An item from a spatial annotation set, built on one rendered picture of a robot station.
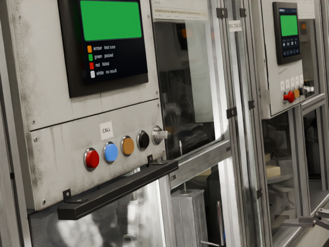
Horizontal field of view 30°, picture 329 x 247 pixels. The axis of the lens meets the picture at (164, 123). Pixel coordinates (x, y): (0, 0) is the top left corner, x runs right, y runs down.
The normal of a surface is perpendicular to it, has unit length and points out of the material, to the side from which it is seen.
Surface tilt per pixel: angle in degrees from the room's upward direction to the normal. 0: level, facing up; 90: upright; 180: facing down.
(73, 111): 90
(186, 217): 90
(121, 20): 90
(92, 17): 90
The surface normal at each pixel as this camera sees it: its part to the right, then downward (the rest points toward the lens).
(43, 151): 0.88, -0.04
